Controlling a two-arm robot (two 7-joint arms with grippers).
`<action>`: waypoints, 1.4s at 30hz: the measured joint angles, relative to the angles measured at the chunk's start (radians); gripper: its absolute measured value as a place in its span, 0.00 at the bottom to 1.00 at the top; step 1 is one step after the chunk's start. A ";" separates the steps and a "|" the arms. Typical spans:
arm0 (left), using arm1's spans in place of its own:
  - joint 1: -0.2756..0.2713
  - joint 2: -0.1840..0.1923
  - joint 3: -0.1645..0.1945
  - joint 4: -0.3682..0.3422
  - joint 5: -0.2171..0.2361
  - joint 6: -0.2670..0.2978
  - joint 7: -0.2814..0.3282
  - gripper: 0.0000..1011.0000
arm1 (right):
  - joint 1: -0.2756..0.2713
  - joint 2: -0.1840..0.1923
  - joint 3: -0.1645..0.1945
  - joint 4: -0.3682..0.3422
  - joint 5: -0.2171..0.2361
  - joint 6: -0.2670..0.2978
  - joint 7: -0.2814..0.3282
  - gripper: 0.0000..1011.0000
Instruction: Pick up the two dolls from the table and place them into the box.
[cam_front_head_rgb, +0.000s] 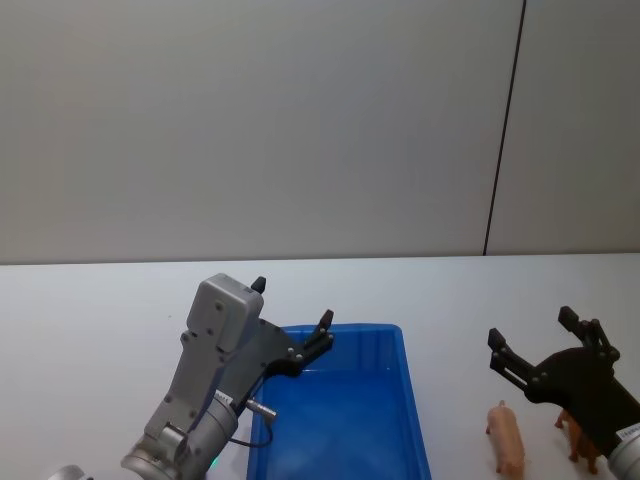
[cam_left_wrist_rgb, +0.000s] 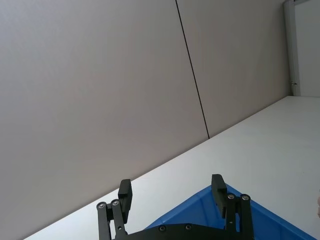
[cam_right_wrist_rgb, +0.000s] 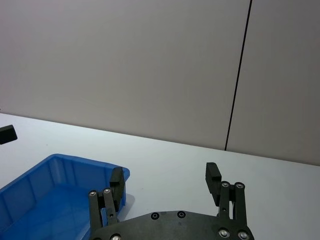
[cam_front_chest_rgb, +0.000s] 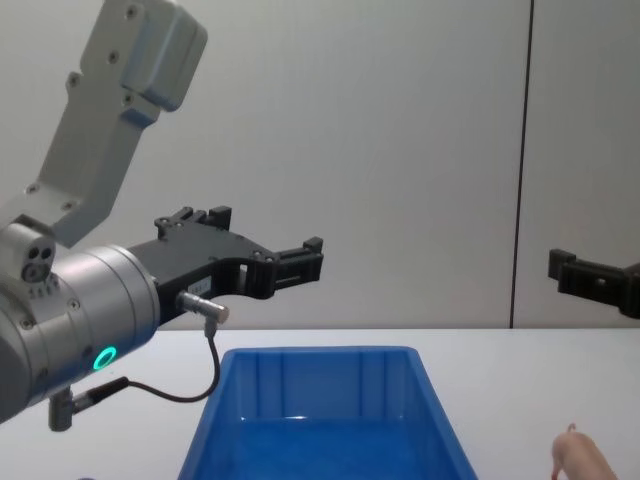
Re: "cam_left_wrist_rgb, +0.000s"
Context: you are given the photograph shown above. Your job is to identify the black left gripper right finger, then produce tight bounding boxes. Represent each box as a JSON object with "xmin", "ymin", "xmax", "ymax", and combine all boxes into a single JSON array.
[{"xmin": 211, "ymin": 173, "xmax": 253, "ymax": 240}]

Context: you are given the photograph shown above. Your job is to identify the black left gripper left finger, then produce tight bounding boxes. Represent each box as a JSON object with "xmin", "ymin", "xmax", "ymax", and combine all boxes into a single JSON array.
[{"xmin": 96, "ymin": 178, "xmax": 134, "ymax": 240}]

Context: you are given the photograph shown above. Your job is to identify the blue plastic bin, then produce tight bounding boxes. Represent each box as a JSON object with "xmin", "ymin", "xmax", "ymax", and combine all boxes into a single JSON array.
[{"xmin": 144, "ymin": 183, "xmax": 319, "ymax": 240}]

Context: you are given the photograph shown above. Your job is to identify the white door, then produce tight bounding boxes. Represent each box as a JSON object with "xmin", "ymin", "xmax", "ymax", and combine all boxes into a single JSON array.
[{"xmin": 292, "ymin": 0, "xmax": 320, "ymax": 98}]

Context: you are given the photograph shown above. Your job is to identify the pale grey door frame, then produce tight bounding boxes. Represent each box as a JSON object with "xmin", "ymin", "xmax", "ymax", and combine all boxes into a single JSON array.
[{"xmin": 282, "ymin": 0, "xmax": 301, "ymax": 97}]

